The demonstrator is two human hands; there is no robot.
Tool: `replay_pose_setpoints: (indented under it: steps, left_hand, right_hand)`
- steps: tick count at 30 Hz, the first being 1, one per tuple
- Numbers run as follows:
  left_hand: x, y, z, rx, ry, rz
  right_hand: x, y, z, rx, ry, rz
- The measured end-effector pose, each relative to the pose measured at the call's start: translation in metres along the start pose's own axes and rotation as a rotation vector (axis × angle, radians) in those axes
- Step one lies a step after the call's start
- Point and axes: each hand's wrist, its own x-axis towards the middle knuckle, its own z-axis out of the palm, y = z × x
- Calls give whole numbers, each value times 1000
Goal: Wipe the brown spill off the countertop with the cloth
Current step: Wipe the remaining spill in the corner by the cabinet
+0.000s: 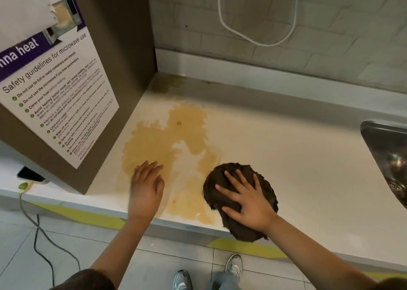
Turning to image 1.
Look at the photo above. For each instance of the person's right hand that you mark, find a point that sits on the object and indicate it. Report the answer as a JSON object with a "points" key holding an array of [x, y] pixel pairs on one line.
{"points": [[254, 204]]}

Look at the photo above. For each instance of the person's left hand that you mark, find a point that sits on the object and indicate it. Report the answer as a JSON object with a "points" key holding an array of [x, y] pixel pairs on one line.
{"points": [[146, 194]]}

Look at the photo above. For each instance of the dark brown cleaning cloth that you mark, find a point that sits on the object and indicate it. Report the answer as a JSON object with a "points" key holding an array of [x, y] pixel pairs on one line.
{"points": [[216, 184]]}

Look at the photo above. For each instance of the person's right forearm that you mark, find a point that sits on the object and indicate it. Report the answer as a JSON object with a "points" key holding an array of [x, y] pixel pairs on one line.
{"points": [[311, 254]]}

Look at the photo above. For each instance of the person's left forearm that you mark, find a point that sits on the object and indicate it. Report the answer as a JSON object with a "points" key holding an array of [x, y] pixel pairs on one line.
{"points": [[117, 254]]}

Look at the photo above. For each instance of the white countertop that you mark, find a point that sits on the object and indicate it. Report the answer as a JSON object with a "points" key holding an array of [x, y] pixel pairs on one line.
{"points": [[302, 172]]}

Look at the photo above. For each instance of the person's right silver shoe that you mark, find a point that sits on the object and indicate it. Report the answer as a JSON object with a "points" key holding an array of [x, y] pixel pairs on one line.
{"points": [[234, 266]]}

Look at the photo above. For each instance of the person's silver shoe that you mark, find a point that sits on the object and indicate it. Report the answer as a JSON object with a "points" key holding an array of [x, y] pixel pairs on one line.
{"points": [[234, 266], [182, 281]]}

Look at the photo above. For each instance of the person's left silver shoe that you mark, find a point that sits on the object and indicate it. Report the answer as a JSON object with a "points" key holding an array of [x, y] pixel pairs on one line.
{"points": [[182, 281]]}

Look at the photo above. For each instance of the brown liquid spill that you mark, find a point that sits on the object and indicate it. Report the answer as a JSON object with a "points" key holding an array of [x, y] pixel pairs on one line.
{"points": [[152, 143]]}

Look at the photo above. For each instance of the yellow grey cabinet front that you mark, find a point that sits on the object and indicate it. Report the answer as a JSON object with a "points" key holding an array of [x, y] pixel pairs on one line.
{"points": [[82, 216]]}

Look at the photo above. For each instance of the light blue jeans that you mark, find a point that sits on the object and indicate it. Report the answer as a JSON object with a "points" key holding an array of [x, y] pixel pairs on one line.
{"points": [[224, 283]]}

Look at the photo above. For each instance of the brown knit sweater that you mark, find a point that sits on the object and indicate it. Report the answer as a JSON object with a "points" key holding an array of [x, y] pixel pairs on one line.
{"points": [[82, 281]]}

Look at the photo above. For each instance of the black smartphone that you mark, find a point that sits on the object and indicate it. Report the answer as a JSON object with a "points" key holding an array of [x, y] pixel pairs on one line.
{"points": [[30, 174]]}

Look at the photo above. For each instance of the green charging plug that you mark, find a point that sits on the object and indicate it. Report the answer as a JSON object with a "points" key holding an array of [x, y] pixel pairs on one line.
{"points": [[23, 186]]}

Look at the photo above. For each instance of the white paper notice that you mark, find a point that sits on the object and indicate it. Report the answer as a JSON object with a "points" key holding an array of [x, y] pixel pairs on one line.
{"points": [[63, 102]]}

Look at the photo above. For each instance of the white backsplash ledge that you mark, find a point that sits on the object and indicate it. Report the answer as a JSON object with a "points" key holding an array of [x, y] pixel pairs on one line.
{"points": [[254, 73]]}

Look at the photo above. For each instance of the brass sink drain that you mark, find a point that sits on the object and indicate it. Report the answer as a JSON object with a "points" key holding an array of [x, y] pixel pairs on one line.
{"points": [[396, 188]]}

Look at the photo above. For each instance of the stainless steel sink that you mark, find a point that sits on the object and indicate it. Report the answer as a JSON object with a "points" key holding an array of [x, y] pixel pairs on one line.
{"points": [[388, 146]]}

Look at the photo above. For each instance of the dark brown side panel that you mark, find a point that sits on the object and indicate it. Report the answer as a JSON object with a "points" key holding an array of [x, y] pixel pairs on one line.
{"points": [[127, 44]]}

